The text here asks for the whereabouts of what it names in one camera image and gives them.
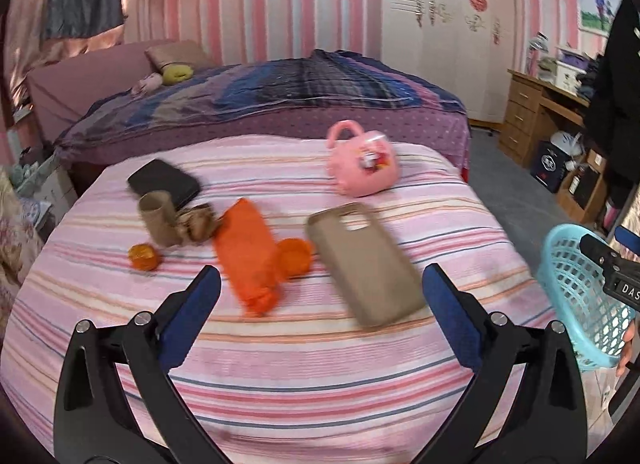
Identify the orange fruit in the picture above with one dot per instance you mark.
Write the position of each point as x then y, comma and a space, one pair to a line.
296, 256
144, 256

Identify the purple covered headboard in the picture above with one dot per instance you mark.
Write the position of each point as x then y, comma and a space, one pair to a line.
75, 78

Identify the light blue plastic basket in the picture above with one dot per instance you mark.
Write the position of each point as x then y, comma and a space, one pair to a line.
570, 284

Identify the pink mug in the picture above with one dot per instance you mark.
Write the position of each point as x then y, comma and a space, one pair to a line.
362, 163

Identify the cardboard box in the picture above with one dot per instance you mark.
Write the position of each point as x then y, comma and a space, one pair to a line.
582, 189

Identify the brown phone case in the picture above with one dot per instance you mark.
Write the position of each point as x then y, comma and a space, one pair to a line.
360, 264

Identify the red round wardrobe sticker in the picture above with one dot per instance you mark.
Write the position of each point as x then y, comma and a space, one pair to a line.
478, 1

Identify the person's right hand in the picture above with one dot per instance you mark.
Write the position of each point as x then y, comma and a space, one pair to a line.
630, 349

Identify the white wardrobe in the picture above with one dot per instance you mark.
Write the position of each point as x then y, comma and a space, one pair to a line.
445, 58

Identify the cardboard tube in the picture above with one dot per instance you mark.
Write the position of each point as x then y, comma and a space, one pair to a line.
160, 224

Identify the bed with purple quilt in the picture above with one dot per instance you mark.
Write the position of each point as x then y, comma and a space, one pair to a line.
280, 88

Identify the black phone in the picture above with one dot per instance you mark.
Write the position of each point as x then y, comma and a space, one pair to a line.
160, 181

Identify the brown pillow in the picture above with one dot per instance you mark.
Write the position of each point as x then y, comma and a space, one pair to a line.
177, 53

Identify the beige floral curtain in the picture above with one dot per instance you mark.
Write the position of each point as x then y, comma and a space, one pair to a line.
17, 239

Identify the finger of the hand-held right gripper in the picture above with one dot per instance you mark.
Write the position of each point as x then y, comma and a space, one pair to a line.
629, 235
600, 251

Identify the black coat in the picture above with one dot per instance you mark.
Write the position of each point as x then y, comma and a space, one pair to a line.
617, 108

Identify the small wall photo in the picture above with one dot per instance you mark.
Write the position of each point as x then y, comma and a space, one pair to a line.
595, 11

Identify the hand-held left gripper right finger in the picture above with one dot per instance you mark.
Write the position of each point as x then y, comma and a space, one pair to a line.
450, 316

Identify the purple dotted bed sheet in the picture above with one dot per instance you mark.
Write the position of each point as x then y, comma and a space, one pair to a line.
280, 123

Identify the desk lamp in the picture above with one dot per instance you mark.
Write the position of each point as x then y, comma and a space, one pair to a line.
537, 48

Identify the brown paper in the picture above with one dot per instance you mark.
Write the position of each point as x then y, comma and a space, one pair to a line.
195, 224

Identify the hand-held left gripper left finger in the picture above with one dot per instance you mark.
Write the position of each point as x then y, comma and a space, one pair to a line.
192, 316

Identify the pink striped tablecloth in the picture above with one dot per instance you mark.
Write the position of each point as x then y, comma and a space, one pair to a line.
300, 384

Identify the pink cloth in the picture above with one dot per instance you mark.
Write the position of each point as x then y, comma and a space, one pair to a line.
147, 83

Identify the dark paper bag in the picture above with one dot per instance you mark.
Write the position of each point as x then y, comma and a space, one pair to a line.
546, 166

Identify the wooden desk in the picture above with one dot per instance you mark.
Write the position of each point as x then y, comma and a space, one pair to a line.
522, 113

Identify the orange plastic bag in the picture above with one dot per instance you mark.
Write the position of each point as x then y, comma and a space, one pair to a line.
245, 254

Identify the white storage box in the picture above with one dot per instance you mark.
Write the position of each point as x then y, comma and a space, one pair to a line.
570, 77

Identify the yellow cloth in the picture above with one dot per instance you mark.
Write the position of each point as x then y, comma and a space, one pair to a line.
177, 73

